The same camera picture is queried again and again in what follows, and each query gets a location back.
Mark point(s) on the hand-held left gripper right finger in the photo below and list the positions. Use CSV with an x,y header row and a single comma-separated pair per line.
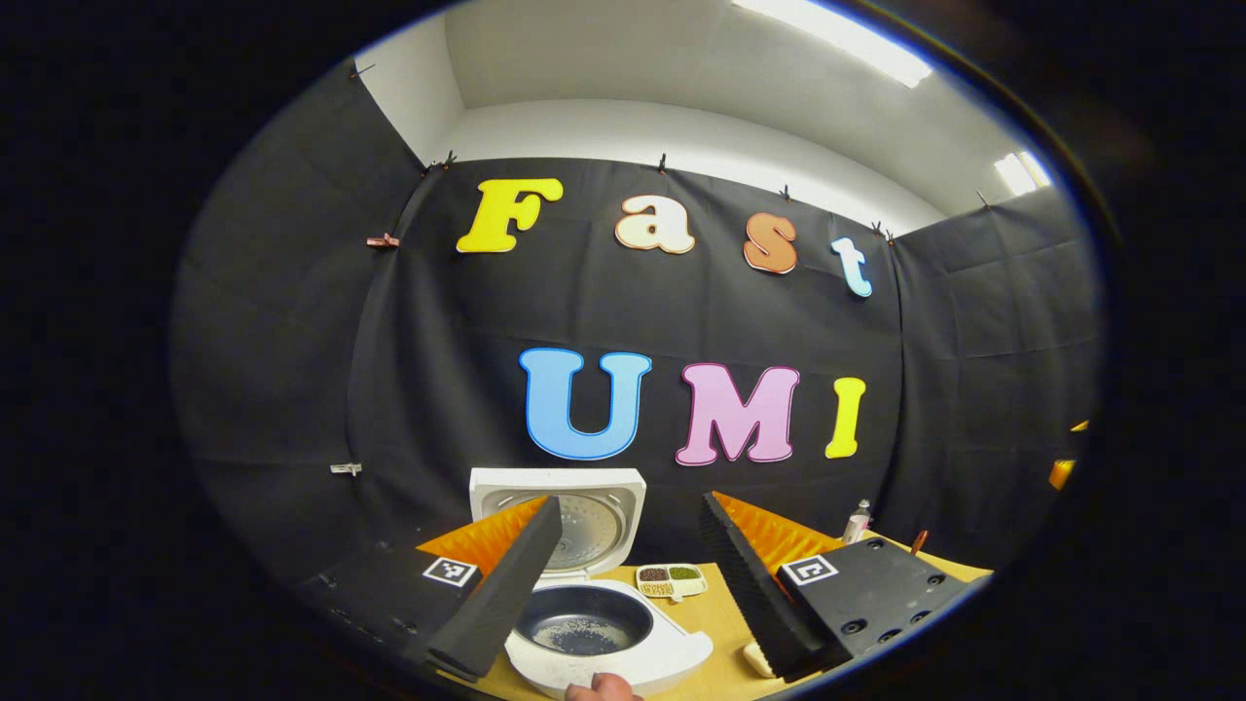
x,y
745,584

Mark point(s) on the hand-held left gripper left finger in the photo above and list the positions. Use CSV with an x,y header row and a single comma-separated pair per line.
x,y
506,584

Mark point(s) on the white rice pile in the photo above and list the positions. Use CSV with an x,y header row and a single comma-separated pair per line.
x,y
759,662

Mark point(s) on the rice grains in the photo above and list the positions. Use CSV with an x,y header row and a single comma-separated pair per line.
x,y
579,635

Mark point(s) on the white rice cooker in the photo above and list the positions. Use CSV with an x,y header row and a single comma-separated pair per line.
x,y
672,652

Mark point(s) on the brown wooden spoon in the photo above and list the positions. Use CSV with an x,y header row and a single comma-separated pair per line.
x,y
919,542

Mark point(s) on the white divided bean dish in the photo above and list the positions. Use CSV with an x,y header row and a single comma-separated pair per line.
x,y
672,581

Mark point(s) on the clear glass container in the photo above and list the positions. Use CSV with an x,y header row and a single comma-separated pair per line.
x,y
757,662

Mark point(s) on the clear bottle pink label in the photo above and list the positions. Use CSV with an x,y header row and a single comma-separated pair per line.
x,y
857,524

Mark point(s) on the white cloth clip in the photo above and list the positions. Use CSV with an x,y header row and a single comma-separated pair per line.
x,y
346,469

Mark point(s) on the short ceiling light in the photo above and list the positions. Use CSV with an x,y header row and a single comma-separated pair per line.
x,y
1020,173

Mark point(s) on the black backdrop cloth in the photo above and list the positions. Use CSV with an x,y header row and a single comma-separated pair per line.
x,y
389,341

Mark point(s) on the copper cloth clip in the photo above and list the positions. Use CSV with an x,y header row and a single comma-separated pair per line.
x,y
383,240

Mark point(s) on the row of small black clips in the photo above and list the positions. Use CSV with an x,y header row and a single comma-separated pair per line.
x,y
662,162

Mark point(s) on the long ceiling strip light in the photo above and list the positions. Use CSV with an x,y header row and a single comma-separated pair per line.
x,y
847,34

